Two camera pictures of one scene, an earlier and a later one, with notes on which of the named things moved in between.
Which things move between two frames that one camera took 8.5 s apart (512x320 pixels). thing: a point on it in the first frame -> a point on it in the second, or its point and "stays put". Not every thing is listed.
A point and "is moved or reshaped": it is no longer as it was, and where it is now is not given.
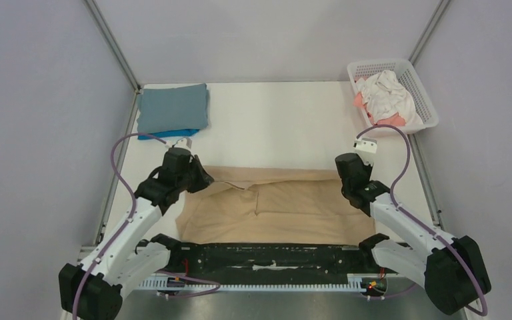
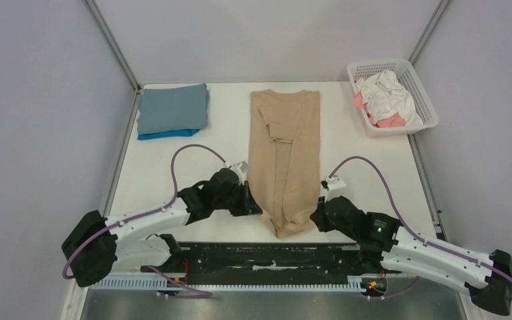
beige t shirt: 246,205 is moved or reshaped
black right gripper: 351,190 -> 321,215
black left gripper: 205,179 -> 248,205
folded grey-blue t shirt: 173,109 stays put
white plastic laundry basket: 391,93 stays put
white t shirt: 385,96 stays put
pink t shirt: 396,121 stays put
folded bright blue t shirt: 177,133 stays put
